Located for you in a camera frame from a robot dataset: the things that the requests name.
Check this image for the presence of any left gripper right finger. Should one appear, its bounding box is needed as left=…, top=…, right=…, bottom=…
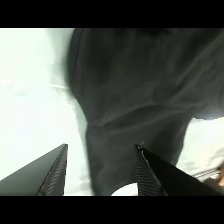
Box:
left=134, top=143, right=224, bottom=197

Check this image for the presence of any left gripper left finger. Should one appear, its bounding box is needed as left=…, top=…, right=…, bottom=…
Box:
left=0, top=143, right=69, bottom=197

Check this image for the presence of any black garment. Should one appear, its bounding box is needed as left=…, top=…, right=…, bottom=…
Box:
left=65, top=28, right=224, bottom=197

